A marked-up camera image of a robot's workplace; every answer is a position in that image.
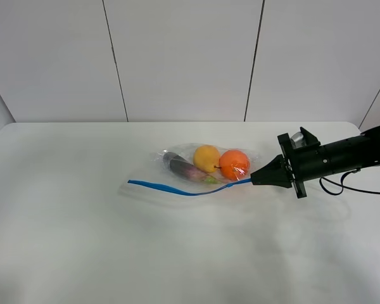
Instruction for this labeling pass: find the orange toy fruit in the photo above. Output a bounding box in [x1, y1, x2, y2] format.
[218, 149, 250, 181]

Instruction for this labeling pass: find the clear blue-zip plastic bag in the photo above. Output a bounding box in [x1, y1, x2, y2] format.
[118, 142, 262, 203]

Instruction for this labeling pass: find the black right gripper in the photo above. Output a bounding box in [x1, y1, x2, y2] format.
[251, 127, 328, 198]

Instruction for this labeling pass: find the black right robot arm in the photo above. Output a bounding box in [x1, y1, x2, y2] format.
[250, 126, 380, 198]

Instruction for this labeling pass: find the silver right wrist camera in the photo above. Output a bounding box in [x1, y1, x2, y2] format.
[290, 132, 306, 149]

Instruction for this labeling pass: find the purple toy eggplant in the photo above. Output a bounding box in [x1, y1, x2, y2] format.
[163, 151, 222, 184]

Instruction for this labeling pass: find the yellow toy pear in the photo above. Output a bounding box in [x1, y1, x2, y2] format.
[193, 145, 220, 173]

